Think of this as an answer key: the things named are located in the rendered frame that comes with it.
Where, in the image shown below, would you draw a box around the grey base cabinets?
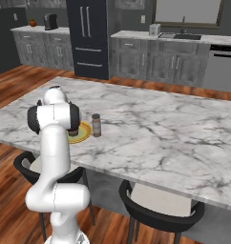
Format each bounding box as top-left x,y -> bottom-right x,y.
10,25 -> 75,71
109,30 -> 212,88

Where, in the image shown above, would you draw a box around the brown cinnamon bottle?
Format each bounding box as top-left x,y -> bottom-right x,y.
91,113 -> 102,138

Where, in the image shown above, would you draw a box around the black sink with tap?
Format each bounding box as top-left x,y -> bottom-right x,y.
157,16 -> 202,41

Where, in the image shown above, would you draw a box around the dark blue fridge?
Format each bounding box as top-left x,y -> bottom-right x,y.
65,0 -> 110,81

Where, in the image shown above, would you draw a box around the black coffee machine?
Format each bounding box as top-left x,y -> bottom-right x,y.
44,12 -> 59,31

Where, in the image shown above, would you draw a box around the framed window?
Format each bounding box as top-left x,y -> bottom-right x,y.
152,0 -> 224,30

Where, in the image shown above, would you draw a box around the marble dining island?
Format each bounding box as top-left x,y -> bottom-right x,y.
0,75 -> 231,244

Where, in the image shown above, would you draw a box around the yellow plate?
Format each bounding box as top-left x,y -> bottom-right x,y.
66,121 -> 94,145

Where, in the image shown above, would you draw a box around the black chair with white seat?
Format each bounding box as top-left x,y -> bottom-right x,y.
118,179 -> 206,244
12,151 -> 96,242

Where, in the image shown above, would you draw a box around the grey wall cabinets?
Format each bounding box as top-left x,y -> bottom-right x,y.
0,0 -> 68,10

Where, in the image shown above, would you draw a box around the silver dishwasher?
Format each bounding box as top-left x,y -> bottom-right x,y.
201,44 -> 231,94

